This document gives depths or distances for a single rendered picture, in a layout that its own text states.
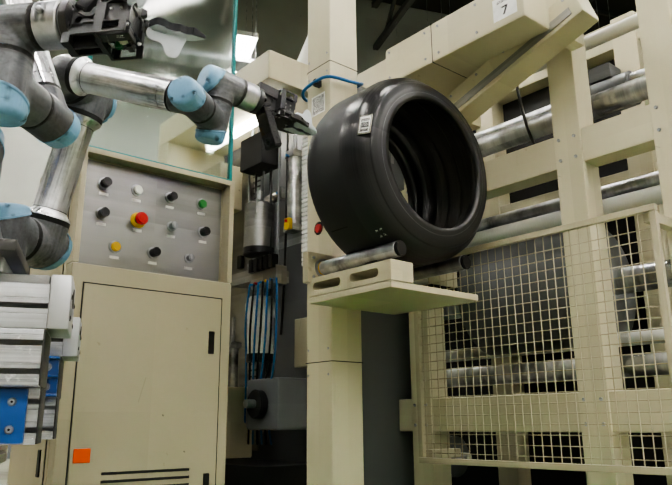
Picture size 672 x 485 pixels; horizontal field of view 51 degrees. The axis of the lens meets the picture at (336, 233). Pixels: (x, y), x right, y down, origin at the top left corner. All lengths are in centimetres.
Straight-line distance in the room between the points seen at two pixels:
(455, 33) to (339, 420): 132
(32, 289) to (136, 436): 108
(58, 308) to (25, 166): 1044
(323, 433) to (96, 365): 71
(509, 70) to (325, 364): 114
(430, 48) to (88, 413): 162
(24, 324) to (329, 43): 164
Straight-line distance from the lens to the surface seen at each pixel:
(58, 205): 193
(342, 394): 223
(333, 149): 202
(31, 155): 1171
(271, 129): 187
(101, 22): 115
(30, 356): 123
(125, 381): 223
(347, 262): 208
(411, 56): 261
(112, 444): 222
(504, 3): 239
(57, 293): 124
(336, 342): 223
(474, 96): 252
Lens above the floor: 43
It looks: 15 degrees up
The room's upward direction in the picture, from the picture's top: straight up
